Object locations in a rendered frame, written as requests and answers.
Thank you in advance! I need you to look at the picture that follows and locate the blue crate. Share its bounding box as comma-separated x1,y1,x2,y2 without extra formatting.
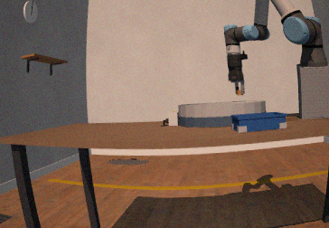
230,112,287,133

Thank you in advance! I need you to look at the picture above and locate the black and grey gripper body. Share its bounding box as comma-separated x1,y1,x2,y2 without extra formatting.
226,45,248,81

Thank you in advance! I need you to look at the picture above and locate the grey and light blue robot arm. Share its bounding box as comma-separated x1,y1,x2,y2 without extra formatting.
224,0,328,67

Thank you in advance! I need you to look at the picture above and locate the grey round turntable disc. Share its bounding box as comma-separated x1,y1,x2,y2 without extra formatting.
163,100,266,128

